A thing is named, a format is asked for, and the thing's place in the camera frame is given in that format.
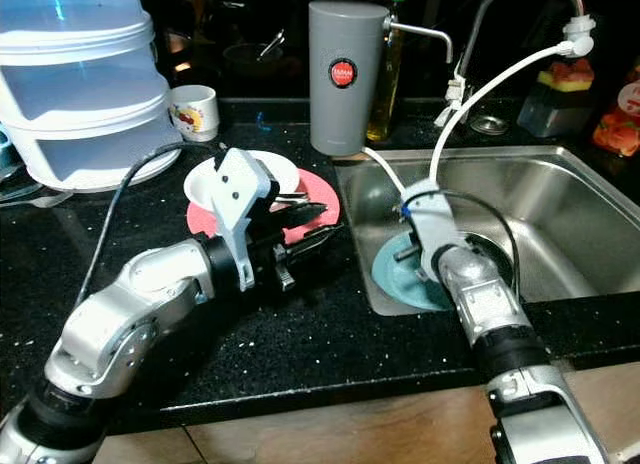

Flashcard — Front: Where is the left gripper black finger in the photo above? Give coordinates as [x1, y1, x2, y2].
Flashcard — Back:
[275, 199, 327, 229]
[276, 227, 332, 267]

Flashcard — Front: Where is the pink plate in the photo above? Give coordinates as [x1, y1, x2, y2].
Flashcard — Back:
[186, 167, 342, 247]

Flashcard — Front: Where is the teal plate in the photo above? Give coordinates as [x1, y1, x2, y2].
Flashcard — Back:
[370, 234, 461, 313]

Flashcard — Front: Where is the white bowl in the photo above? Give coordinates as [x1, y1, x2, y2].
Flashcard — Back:
[184, 150, 302, 214]

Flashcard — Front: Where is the grey water filter canister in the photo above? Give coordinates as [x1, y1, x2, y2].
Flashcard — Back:
[307, 0, 392, 158]

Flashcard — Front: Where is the white printed mug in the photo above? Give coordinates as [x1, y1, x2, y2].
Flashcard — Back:
[168, 84, 220, 143]

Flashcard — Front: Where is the green capped oil bottle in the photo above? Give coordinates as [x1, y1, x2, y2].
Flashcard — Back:
[365, 0, 407, 143]

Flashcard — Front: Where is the stainless steel sink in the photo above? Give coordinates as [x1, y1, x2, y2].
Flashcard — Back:
[335, 144, 640, 318]

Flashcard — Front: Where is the dark pan with utensil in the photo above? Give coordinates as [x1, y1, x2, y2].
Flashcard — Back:
[222, 29, 287, 81]

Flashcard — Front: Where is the black sponge holder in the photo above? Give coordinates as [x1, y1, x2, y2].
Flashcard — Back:
[518, 79, 597, 139]

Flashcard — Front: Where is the chrome filter spout tube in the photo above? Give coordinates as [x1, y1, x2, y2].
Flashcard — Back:
[384, 18, 454, 67]

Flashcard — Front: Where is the red and yellow sponge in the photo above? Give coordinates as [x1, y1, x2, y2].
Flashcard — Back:
[537, 57, 597, 94]

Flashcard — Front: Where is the orange dish soap bottle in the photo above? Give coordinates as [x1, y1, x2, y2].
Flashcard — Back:
[592, 64, 640, 158]

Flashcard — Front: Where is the white tiered plastic food cover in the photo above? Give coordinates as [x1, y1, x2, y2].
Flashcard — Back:
[0, 0, 173, 194]

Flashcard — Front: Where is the white faucet diverter adapter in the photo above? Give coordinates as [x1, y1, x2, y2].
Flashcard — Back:
[560, 14, 599, 59]

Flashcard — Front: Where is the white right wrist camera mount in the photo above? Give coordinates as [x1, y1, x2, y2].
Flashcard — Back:
[400, 179, 473, 280]

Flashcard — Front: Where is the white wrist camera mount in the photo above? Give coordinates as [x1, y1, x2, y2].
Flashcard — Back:
[210, 147, 277, 291]
[400, 179, 473, 280]

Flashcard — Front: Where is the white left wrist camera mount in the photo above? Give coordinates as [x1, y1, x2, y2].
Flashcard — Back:
[210, 147, 277, 291]

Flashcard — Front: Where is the short white hose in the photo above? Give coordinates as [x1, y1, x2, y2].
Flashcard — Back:
[360, 146, 413, 201]

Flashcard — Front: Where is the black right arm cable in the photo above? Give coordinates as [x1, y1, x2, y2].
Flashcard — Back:
[435, 189, 522, 297]

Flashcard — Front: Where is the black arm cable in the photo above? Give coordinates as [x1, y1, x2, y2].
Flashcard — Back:
[98, 141, 223, 307]
[435, 189, 522, 297]

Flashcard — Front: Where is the round metal countertop ring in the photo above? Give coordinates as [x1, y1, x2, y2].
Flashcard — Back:
[470, 114, 510, 138]

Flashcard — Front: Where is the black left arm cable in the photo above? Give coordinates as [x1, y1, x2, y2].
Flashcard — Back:
[98, 141, 223, 307]

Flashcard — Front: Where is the long white hose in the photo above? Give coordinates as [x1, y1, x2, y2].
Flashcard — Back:
[427, 39, 583, 187]

